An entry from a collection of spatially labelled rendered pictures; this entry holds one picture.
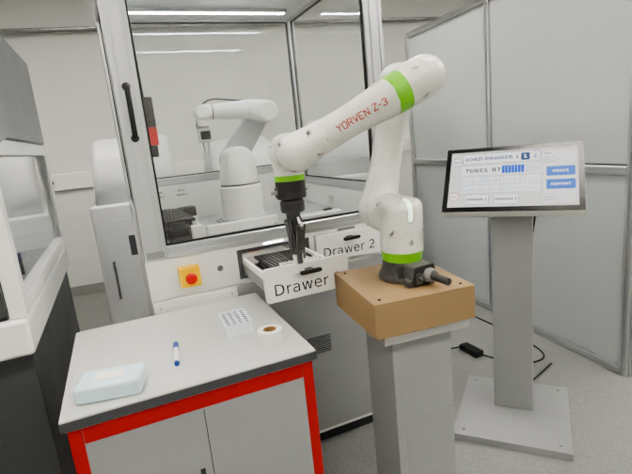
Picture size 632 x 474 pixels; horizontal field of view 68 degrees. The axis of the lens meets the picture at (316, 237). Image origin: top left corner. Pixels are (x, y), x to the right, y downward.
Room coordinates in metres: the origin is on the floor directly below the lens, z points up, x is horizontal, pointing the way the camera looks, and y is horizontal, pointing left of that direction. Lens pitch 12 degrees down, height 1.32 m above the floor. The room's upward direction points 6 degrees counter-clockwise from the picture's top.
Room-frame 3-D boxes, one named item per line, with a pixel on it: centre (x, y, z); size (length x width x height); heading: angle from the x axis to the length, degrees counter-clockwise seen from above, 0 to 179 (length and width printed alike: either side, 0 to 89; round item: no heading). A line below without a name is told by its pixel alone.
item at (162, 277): (2.21, 0.31, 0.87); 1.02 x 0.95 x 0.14; 112
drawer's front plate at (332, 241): (1.87, -0.13, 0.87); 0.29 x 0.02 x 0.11; 112
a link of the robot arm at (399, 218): (1.40, -0.26, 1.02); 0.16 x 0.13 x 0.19; 15
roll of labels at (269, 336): (1.24, 0.16, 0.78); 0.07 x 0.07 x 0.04
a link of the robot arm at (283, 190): (1.42, 0.07, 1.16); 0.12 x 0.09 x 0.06; 112
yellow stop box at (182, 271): (1.61, 0.46, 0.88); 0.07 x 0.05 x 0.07; 112
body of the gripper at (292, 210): (1.42, 0.06, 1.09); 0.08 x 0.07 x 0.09; 22
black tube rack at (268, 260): (1.64, 0.12, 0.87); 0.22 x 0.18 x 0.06; 22
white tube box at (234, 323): (1.37, 0.28, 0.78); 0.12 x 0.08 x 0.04; 20
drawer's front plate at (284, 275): (1.45, 0.04, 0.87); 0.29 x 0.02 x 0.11; 112
